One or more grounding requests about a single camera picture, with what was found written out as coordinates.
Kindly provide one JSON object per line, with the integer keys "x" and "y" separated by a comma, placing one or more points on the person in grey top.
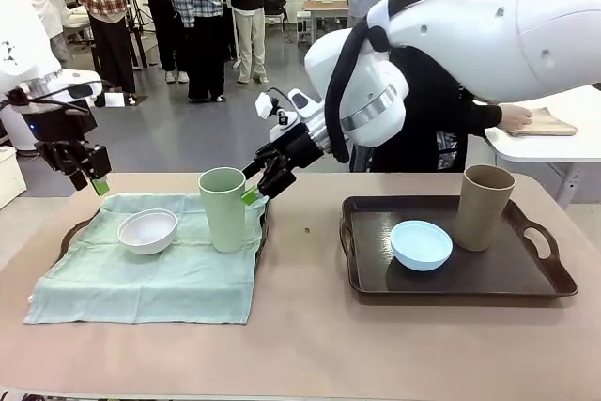
{"x": 164, "y": 20}

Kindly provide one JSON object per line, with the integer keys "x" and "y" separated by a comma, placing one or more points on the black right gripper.
{"x": 298, "y": 147}

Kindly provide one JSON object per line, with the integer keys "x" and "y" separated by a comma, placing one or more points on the person in beige trousers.
{"x": 249, "y": 20}

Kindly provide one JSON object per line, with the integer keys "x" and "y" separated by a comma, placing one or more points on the white side table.
{"x": 554, "y": 147}

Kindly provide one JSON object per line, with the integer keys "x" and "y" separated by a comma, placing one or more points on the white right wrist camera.
{"x": 300, "y": 105}

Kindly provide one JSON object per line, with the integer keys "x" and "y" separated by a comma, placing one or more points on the person's left forearm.
{"x": 483, "y": 117}

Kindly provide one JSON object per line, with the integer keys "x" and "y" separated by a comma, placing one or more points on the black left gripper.
{"x": 61, "y": 126}

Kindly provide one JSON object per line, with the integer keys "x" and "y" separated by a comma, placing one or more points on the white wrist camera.
{"x": 84, "y": 93}
{"x": 300, "y": 105}

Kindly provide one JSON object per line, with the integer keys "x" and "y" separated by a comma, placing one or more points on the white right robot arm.
{"x": 469, "y": 44}

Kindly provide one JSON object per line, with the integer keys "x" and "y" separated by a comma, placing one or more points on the brown topped workbench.
{"x": 324, "y": 9}

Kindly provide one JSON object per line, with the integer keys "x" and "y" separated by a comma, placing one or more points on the white storage box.
{"x": 10, "y": 175}

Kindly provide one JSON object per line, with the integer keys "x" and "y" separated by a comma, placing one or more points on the beige cloth mat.
{"x": 549, "y": 125}

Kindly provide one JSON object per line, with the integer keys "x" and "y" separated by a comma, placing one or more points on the light blue bowl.
{"x": 420, "y": 248}

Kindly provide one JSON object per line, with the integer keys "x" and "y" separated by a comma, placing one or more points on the tan tall cup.
{"x": 483, "y": 213}

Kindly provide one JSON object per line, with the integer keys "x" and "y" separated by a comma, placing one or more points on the white bowl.
{"x": 148, "y": 234}

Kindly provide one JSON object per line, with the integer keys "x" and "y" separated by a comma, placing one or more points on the pale green tall cup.
{"x": 225, "y": 218}

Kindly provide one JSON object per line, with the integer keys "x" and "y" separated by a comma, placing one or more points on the pale green cloth mat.
{"x": 141, "y": 288}

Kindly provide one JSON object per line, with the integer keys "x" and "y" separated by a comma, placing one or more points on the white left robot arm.
{"x": 23, "y": 35}

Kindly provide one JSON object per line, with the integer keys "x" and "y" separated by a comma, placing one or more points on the person in blue plaid shirt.
{"x": 199, "y": 20}

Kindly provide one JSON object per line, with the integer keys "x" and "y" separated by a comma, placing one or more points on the person in red plaid shirt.
{"x": 103, "y": 6}

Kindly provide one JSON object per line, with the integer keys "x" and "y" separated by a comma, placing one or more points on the person's left hand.
{"x": 516, "y": 118}

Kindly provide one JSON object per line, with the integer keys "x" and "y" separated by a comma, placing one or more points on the black office chair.
{"x": 275, "y": 4}

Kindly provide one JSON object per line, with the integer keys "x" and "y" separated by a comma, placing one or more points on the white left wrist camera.
{"x": 84, "y": 93}

